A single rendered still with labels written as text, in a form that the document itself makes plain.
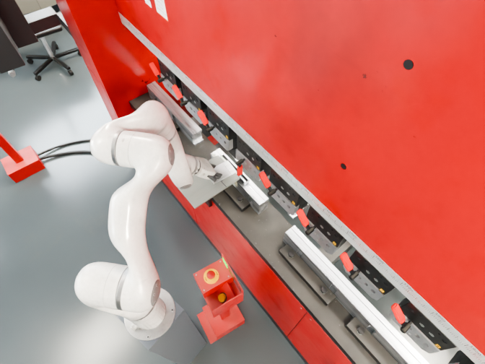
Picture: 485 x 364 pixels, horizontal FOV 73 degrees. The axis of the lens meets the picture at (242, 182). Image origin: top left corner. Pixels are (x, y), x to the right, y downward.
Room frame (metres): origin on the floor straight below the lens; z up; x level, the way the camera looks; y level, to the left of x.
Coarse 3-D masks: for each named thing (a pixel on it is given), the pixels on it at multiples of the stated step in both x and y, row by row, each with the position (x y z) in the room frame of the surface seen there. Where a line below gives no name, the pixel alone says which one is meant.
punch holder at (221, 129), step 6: (210, 108) 0.98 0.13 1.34; (210, 114) 0.98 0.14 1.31; (216, 114) 0.95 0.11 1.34; (210, 120) 0.98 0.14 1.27; (216, 120) 0.95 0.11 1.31; (216, 126) 0.95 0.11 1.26; (222, 126) 0.91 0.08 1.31; (228, 126) 0.88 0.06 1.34; (210, 132) 0.99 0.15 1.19; (216, 132) 0.95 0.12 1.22; (222, 132) 0.91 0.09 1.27; (228, 132) 0.88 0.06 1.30; (234, 132) 0.90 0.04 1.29; (216, 138) 0.95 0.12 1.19; (222, 138) 0.91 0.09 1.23; (228, 138) 0.88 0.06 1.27; (234, 138) 0.90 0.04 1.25; (222, 144) 0.91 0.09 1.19; (228, 144) 0.88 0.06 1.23; (234, 144) 0.90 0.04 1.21
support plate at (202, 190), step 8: (208, 160) 0.97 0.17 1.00; (216, 160) 0.97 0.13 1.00; (232, 176) 0.87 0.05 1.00; (200, 184) 0.83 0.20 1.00; (208, 184) 0.83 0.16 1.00; (216, 184) 0.83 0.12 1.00; (224, 184) 0.83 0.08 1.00; (184, 192) 0.78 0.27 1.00; (192, 192) 0.78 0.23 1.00; (200, 192) 0.78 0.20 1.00; (208, 192) 0.78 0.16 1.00; (216, 192) 0.78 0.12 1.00; (192, 200) 0.74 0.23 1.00; (200, 200) 0.74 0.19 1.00
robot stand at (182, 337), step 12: (180, 312) 0.25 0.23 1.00; (180, 324) 0.23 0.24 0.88; (192, 324) 0.26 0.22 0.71; (168, 336) 0.18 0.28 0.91; (180, 336) 0.21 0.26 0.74; (192, 336) 0.23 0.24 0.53; (156, 348) 0.14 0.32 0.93; (168, 348) 0.15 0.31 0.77; (180, 348) 0.18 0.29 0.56; (192, 348) 0.20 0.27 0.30; (180, 360) 0.14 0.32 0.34; (192, 360) 0.16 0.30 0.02
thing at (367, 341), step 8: (352, 320) 0.25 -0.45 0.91; (352, 328) 0.22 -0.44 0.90; (360, 336) 0.19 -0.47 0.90; (368, 336) 0.19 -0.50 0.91; (368, 344) 0.16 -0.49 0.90; (376, 344) 0.16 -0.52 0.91; (368, 352) 0.13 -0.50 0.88; (376, 352) 0.13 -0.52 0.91; (384, 352) 0.13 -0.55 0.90; (376, 360) 0.11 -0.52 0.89; (384, 360) 0.10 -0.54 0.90; (392, 360) 0.11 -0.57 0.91
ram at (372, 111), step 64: (128, 0) 1.43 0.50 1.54; (192, 0) 1.01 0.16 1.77; (256, 0) 0.78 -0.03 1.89; (320, 0) 0.63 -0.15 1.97; (384, 0) 0.54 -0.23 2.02; (448, 0) 0.46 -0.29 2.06; (192, 64) 1.05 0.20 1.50; (256, 64) 0.77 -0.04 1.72; (320, 64) 0.61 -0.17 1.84; (384, 64) 0.50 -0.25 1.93; (448, 64) 0.43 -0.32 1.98; (256, 128) 0.76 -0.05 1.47; (320, 128) 0.57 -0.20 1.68; (384, 128) 0.46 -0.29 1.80; (448, 128) 0.38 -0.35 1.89; (320, 192) 0.52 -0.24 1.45; (384, 192) 0.40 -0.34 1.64; (448, 192) 0.33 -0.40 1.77; (384, 256) 0.32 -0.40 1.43; (448, 256) 0.25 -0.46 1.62; (448, 320) 0.16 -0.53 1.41
